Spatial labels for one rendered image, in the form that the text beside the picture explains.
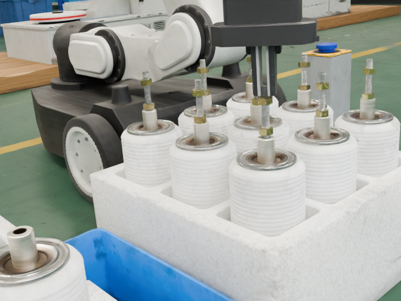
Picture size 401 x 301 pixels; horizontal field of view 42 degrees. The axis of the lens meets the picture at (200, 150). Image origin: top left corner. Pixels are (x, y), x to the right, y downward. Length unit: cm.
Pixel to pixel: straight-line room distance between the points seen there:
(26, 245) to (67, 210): 73
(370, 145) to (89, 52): 86
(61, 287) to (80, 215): 71
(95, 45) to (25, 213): 47
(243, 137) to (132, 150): 17
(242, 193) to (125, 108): 57
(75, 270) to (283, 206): 28
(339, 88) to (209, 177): 44
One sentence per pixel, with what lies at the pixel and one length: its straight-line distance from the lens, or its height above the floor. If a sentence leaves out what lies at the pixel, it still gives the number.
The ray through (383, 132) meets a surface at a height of 24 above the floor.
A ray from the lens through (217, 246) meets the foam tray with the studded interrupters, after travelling 66.
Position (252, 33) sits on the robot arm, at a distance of 60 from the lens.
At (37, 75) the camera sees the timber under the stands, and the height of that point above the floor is 5.
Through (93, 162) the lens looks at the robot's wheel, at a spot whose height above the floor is 10.
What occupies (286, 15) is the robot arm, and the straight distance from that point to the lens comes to 60.
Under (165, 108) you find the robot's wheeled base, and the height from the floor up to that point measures 19.
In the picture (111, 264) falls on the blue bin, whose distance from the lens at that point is 83.
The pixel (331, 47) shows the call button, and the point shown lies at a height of 32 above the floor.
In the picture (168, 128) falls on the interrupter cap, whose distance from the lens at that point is 81.
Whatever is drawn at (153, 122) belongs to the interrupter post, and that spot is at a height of 26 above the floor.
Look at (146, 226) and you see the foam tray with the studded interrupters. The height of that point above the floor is 13.
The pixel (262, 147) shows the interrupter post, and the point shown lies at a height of 27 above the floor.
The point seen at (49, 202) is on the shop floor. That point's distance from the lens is 126.
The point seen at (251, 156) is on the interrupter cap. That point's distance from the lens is 67.
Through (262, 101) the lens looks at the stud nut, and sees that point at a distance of 63.
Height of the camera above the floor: 48
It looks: 19 degrees down
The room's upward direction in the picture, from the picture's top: 4 degrees counter-clockwise
